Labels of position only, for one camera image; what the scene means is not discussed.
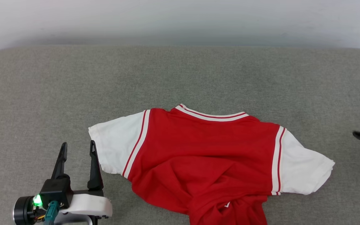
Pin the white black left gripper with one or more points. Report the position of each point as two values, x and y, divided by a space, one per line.
89 204

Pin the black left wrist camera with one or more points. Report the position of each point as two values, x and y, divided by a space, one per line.
56 190

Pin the red and white t-shirt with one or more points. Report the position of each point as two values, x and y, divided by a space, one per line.
198 150

